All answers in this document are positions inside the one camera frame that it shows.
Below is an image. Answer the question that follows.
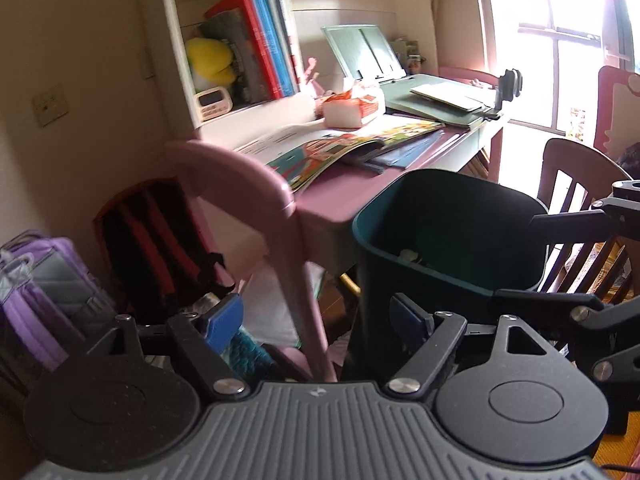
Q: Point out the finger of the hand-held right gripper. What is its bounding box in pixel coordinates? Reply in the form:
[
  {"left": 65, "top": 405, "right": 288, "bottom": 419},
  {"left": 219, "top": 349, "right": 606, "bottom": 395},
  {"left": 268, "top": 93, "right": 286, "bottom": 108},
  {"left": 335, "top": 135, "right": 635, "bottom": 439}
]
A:
[
  {"left": 530, "top": 210, "right": 608, "bottom": 236},
  {"left": 492, "top": 289, "right": 640, "bottom": 386}
]

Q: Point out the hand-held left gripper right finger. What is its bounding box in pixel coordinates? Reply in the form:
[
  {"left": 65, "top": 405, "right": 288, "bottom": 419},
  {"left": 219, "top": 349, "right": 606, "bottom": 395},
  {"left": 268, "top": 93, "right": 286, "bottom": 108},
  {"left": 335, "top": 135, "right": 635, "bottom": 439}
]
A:
[{"left": 385, "top": 294, "right": 576, "bottom": 398}]

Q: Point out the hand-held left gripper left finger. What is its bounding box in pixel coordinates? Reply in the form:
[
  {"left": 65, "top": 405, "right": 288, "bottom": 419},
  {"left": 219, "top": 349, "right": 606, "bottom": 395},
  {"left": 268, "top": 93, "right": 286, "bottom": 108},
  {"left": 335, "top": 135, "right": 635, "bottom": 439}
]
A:
[{"left": 85, "top": 294, "right": 248, "bottom": 400}]

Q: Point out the dark teal trash bin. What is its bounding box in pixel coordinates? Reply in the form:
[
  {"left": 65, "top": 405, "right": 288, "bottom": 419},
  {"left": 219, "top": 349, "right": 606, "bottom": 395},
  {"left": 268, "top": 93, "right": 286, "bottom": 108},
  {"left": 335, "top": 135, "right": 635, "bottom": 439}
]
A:
[{"left": 350, "top": 169, "right": 551, "bottom": 383}]

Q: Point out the dark wooden chair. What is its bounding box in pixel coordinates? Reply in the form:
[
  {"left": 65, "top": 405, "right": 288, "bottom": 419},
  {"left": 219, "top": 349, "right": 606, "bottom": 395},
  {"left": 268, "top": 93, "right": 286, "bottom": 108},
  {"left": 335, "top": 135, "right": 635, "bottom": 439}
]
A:
[{"left": 537, "top": 137, "right": 640, "bottom": 296}]

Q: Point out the teal and cream rug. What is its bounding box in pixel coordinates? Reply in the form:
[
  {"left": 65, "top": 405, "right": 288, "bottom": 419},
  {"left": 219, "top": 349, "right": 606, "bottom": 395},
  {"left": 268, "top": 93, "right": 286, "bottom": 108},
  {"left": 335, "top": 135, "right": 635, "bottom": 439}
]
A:
[{"left": 227, "top": 327, "right": 281, "bottom": 381}]

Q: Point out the red and black backpack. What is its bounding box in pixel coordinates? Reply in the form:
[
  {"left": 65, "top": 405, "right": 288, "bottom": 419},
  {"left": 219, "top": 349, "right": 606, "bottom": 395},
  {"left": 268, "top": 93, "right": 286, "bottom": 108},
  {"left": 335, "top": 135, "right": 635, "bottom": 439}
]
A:
[{"left": 94, "top": 177, "right": 236, "bottom": 311}]

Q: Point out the pink board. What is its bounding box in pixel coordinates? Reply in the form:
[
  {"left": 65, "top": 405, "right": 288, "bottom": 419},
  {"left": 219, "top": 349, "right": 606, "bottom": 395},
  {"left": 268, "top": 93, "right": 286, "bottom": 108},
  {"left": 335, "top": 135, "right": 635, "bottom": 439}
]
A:
[{"left": 595, "top": 65, "right": 640, "bottom": 158}]

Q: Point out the pink desk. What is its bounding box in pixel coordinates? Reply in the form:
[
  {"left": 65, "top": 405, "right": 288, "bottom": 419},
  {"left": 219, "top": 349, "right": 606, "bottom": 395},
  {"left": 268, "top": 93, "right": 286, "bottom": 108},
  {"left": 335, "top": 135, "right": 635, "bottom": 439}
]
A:
[{"left": 197, "top": 110, "right": 506, "bottom": 281}]

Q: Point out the pink chair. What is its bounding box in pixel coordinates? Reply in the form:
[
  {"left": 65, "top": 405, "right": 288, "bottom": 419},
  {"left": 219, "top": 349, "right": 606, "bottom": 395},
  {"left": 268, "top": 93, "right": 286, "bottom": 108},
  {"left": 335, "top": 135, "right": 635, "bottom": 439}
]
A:
[{"left": 162, "top": 140, "right": 346, "bottom": 383}]

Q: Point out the black clamp holder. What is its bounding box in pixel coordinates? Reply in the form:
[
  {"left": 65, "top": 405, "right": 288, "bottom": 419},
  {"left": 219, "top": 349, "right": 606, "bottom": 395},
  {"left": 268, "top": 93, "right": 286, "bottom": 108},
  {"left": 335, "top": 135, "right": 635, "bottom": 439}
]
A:
[{"left": 482, "top": 68, "right": 523, "bottom": 120}]

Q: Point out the yellow mat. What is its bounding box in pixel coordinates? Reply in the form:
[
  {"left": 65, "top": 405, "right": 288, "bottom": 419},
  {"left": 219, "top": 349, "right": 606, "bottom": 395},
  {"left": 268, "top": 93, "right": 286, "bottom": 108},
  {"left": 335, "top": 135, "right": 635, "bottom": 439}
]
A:
[{"left": 597, "top": 432, "right": 640, "bottom": 480}]

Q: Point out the white notebook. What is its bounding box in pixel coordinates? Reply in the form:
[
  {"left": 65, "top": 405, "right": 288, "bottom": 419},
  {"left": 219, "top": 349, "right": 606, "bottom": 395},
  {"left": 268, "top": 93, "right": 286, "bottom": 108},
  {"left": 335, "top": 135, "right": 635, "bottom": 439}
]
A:
[{"left": 410, "top": 82, "right": 493, "bottom": 112}]

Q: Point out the purple backpack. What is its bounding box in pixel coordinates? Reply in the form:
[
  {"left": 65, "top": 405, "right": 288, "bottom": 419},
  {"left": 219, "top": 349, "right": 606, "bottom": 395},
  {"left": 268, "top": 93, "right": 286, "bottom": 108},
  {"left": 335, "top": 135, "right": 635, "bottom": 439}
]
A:
[{"left": 0, "top": 232, "right": 118, "bottom": 376}]

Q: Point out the window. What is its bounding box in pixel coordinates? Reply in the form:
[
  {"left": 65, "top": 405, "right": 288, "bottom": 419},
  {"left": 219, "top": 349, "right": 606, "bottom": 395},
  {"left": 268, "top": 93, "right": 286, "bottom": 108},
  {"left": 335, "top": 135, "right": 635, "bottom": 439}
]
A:
[{"left": 475, "top": 0, "right": 640, "bottom": 136}]

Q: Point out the green tilting desk board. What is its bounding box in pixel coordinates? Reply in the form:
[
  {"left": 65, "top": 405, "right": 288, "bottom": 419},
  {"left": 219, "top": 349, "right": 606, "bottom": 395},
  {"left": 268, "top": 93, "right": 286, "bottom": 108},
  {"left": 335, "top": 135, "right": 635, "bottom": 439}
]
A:
[{"left": 385, "top": 74, "right": 501, "bottom": 129}]

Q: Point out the open picture book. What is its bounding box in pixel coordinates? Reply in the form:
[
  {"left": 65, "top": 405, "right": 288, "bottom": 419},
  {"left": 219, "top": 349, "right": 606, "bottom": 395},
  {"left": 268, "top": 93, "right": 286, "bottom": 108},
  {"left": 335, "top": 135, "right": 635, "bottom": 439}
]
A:
[{"left": 235, "top": 120, "right": 446, "bottom": 193}]

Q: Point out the white digital timer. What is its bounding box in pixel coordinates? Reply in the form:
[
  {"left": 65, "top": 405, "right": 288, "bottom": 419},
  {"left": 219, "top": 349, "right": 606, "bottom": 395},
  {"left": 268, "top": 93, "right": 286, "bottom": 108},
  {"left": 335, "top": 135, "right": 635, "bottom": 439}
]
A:
[{"left": 194, "top": 86, "right": 236, "bottom": 121}]

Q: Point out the orange and white tissue pack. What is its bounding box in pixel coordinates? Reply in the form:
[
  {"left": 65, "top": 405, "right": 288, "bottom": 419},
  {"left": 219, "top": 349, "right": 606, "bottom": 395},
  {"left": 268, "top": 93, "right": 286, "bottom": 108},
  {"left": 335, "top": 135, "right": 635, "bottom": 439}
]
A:
[{"left": 321, "top": 80, "right": 386, "bottom": 128}]

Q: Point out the yellow plush toy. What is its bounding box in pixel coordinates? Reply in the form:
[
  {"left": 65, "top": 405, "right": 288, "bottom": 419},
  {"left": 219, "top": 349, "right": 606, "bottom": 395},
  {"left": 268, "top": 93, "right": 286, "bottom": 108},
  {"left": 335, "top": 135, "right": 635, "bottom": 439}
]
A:
[{"left": 186, "top": 37, "right": 238, "bottom": 92}]

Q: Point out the pink figurine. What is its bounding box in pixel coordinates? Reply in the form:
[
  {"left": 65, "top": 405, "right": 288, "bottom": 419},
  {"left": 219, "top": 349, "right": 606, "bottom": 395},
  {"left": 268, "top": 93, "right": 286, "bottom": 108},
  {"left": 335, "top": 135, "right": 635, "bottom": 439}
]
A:
[{"left": 302, "top": 57, "right": 321, "bottom": 93}]

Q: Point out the green book stand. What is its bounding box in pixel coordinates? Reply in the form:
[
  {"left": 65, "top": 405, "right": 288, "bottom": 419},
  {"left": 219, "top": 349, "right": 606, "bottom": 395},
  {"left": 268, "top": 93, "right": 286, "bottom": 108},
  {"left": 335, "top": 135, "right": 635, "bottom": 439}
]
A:
[{"left": 321, "top": 25, "right": 407, "bottom": 83}]

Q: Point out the grey felt bag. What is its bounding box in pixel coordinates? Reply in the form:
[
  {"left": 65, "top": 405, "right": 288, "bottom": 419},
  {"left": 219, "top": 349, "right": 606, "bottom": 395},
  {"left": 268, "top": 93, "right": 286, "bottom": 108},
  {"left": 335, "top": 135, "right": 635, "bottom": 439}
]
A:
[{"left": 201, "top": 9, "right": 268, "bottom": 106}]

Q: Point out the red book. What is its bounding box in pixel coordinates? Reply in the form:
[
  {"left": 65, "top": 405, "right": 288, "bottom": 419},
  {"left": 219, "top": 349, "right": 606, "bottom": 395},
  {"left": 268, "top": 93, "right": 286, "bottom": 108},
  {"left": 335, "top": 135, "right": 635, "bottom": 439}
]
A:
[{"left": 205, "top": 0, "right": 283, "bottom": 101}]

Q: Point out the blue book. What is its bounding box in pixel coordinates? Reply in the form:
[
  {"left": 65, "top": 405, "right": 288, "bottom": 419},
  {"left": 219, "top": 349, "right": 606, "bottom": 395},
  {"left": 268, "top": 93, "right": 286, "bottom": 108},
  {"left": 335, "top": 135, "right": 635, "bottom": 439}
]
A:
[{"left": 248, "top": 0, "right": 296, "bottom": 98}]

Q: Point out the white desk shelf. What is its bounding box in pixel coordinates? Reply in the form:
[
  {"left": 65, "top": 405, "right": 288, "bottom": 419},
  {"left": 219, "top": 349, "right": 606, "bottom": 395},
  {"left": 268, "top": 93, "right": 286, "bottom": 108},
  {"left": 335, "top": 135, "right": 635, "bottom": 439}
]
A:
[{"left": 160, "top": 0, "right": 436, "bottom": 141}]

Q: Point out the white book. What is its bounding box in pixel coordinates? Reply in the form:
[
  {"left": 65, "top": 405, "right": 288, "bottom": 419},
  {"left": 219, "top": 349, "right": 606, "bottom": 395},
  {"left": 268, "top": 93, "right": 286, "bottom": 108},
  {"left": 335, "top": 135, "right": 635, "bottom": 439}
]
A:
[{"left": 264, "top": 0, "right": 303, "bottom": 93}]

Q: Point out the wall switch plate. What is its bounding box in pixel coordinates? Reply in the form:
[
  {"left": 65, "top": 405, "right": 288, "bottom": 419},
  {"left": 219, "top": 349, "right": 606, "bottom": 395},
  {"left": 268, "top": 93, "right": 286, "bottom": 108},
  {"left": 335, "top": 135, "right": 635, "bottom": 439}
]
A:
[{"left": 31, "top": 83, "right": 69, "bottom": 127}]

